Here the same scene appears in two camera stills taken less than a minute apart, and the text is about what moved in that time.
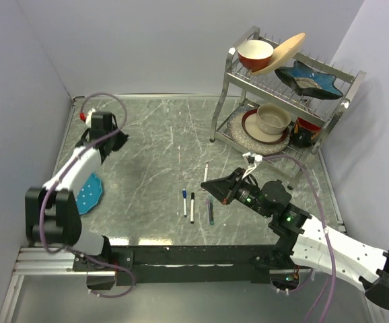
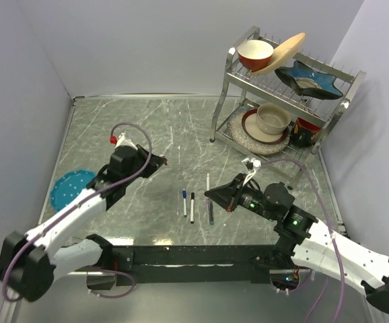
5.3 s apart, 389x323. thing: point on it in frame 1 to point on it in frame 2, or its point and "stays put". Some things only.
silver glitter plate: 235,130 stays put
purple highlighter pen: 207,202 stays put
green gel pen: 211,214 stays put
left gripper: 122,138 to 155,163
